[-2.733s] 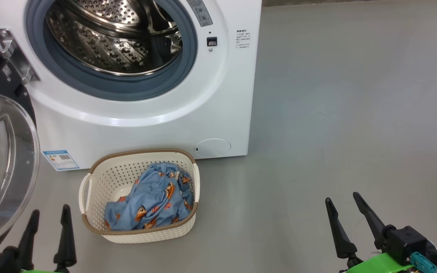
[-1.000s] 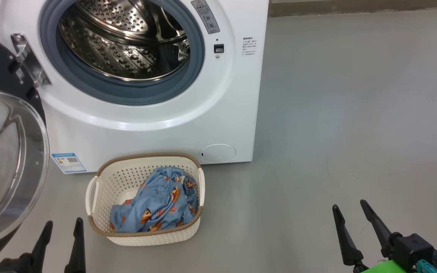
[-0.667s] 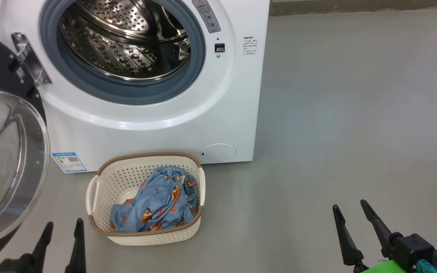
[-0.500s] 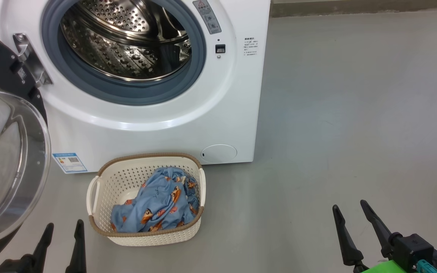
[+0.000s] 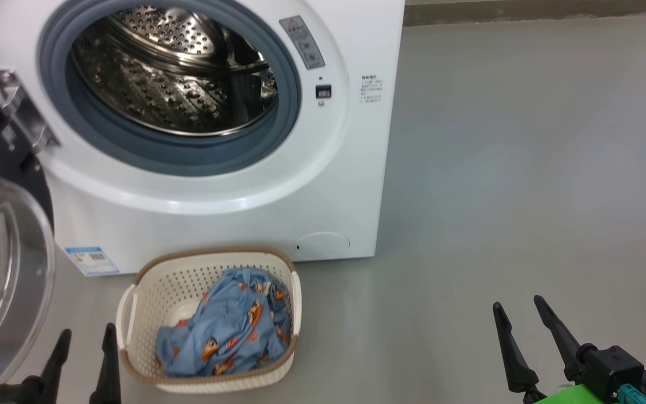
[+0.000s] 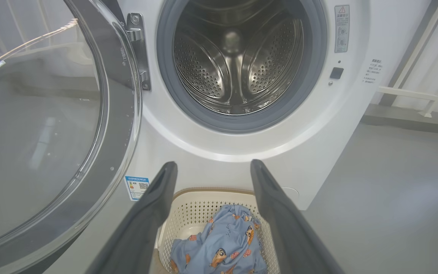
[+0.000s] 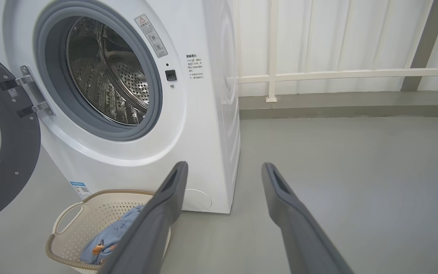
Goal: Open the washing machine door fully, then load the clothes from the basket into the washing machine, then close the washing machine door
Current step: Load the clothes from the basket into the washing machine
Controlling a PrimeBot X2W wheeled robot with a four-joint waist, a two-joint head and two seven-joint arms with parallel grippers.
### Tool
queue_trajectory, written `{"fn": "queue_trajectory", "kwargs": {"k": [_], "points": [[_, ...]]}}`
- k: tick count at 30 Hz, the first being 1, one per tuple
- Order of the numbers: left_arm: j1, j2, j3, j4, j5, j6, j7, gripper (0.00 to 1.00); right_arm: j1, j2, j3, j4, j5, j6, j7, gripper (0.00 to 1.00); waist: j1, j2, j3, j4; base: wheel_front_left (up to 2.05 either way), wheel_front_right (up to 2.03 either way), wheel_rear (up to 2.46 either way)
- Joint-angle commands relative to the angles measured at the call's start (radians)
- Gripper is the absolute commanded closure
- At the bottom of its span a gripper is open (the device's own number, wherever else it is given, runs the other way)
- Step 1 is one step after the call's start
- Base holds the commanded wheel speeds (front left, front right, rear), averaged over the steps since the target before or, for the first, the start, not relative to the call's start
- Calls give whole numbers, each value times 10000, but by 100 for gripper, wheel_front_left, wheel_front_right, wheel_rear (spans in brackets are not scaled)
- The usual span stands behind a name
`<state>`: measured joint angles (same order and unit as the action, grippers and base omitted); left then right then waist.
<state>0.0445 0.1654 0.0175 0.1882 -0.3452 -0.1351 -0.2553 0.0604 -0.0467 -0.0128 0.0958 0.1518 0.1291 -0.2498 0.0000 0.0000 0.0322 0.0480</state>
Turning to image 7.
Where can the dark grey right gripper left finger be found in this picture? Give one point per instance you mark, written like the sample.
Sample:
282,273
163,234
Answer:
154,228

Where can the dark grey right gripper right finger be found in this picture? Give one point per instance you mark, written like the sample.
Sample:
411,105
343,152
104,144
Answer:
299,236

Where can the blue cartoon print garment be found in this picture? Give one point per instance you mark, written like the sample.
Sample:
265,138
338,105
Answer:
105,239

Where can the dark round glass washer door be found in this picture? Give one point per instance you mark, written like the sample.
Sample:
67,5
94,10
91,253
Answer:
17,152

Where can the cream perforated laundry basket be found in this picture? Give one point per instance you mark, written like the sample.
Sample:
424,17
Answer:
86,224

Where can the white front-load washing machine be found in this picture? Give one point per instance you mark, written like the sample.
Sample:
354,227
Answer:
196,152

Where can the black door lock socket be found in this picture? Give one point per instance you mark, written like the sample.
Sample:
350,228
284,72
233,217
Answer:
170,75

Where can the silver door hinge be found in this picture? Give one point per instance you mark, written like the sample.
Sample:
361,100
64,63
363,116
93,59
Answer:
32,89

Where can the round white filter cover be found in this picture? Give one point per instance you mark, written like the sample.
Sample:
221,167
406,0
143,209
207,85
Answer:
198,199

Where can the blue energy label sticker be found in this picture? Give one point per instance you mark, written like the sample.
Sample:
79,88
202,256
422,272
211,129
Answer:
80,189

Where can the steel washer drum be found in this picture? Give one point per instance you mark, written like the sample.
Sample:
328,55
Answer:
105,76

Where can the white metal railing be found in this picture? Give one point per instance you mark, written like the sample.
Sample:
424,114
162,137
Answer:
337,75

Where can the grey warning label sticker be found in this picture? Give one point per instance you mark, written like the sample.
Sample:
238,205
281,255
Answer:
150,36

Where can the grey vertical post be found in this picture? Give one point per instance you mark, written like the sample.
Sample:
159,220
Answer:
424,45

